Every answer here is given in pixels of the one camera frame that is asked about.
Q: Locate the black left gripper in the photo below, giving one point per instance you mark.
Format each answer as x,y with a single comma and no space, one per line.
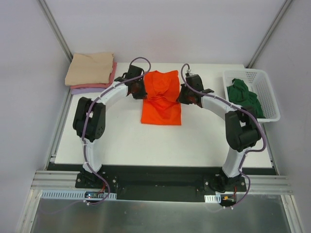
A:
139,91

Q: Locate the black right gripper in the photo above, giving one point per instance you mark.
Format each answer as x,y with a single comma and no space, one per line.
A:
185,95

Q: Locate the orange t-shirt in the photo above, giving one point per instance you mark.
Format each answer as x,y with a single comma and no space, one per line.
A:
161,106

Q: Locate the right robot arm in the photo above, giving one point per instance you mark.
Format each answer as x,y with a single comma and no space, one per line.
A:
242,129

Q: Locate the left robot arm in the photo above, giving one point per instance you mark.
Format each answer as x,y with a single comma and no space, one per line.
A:
90,116

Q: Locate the beige folded t-shirt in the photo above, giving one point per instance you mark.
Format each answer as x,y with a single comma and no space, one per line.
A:
90,68

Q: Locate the green t-shirt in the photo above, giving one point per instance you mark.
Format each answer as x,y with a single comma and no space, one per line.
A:
238,93

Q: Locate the lavender folded t-shirt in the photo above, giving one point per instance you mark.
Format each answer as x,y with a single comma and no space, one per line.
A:
88,88

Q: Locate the white perforated plastic basket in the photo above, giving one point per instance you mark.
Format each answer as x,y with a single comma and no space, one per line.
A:
259,83

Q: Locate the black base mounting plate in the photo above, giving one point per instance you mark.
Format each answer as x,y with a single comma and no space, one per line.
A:
156,183

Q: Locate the right aluminium frame post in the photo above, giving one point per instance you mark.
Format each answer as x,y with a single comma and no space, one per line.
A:
268,35

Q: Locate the aluminium frame post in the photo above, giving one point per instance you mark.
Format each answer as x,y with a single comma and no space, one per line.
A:
268,35
55,28

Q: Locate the right white cable duct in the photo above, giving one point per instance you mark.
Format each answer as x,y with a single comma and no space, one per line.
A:
212,198

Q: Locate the white cable duct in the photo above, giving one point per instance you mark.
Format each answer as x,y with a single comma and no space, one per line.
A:
212,198
72,195

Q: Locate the left aluminium frame post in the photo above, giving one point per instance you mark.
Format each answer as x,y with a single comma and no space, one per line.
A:
55,28

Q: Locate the left white cable duct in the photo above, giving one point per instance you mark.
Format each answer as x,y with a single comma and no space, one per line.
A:
72,195

